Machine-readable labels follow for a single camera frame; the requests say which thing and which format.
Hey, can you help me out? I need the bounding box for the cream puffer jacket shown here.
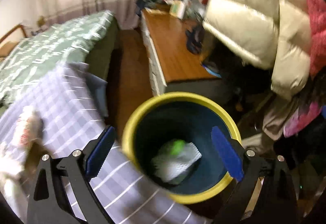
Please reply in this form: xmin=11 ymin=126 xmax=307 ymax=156
xmin=203 ymin=0 xmax=312 ymax=100

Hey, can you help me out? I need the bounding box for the wooden bed headboard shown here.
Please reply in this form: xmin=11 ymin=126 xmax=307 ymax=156
xmin=0 ymin=24 xmax=28 ymax=46

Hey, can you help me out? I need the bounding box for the green framed picture box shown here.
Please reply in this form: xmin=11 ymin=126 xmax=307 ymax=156
xmin=169 ymin=0 xmax=186 ymax=20

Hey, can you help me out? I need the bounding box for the wooden top white dresser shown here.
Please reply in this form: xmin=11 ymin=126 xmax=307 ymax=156
xmin=141 ymin=10 xmax=219 ymax=100

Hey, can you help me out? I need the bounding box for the white trash in bin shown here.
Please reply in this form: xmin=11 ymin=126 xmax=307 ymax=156
xmin=152 ymin=140 xmax=202 ymax=185

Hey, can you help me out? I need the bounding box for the yellow rimmed dark trash bin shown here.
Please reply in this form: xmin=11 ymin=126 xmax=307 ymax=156
xmin=122 ymin=92 xmax=244 ymax=205

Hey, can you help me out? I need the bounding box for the green plaid bed duvet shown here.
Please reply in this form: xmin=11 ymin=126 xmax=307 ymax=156
xmin=1 ymin=10 xmax=119 ymax=108

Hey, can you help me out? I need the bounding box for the black bag on dresser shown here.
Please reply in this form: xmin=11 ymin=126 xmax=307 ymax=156
xmin=185 ymin=24 xmax=204 ymax=55

